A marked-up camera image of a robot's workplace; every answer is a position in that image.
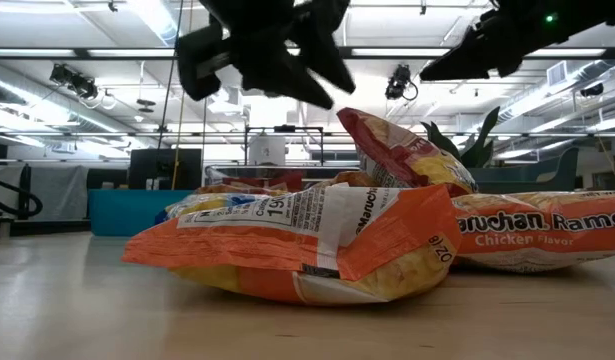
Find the red Maruchan noodle packet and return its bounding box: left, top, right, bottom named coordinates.
left=336, top=106, right=479, bottom=197
left=194, top=183, right=291, bottom=197
left=220, top=171, right=305, bottom=194

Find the black hose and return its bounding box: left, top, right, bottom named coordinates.
left=0, top=169, right=44, bottom=220

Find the black ceiling device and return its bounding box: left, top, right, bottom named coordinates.
left=49, top=63, right=99, bottom=100

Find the white box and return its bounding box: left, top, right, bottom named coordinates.
left=248, top=135, right=287, bottom=166

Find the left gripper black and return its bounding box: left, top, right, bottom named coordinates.
left=176, top=0, right=357, bottom=110

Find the teal plant in white pot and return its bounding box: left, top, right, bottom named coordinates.
left=420, top=105, right=502, bottom=170

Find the teal bin with handle slots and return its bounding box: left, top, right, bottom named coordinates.
left=467, top=146, right=582, bottom=195

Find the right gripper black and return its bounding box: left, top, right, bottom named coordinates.
left=419, top=0, right=615, bottom=83

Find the orange noodle packet label side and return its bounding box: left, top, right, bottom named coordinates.
left=120, top=183, right=462, bottom=307

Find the black overhead camera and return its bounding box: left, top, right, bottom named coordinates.
left=385, top=63, right=419, bottom=101

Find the orange chicken Maruchan noodle packet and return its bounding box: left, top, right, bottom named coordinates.
left=450, top=191, right=615, bottom=275

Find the black hanging cable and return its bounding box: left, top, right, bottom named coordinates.
left=155, top=0, right=186, bottom=151

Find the small blue plastic bin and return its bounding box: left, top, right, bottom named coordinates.
left=88, top=188, right=196, bottom=238

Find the blue Maruchan noodle packet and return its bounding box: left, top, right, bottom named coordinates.
left=154, top=192, right=268, bottom=226

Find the black cabinet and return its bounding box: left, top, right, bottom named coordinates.
left=128, top=147, right=204, bottom=191

